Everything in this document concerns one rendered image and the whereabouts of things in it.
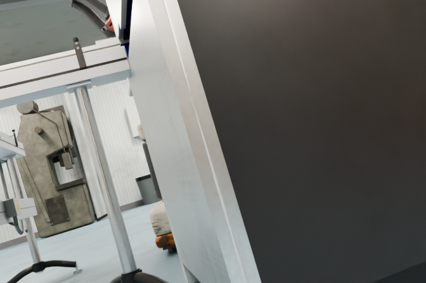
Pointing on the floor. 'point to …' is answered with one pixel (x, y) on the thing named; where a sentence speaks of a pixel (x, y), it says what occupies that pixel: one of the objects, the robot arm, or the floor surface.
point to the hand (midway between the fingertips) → (107, 26)
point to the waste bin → (147, 190)
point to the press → (58, 153)
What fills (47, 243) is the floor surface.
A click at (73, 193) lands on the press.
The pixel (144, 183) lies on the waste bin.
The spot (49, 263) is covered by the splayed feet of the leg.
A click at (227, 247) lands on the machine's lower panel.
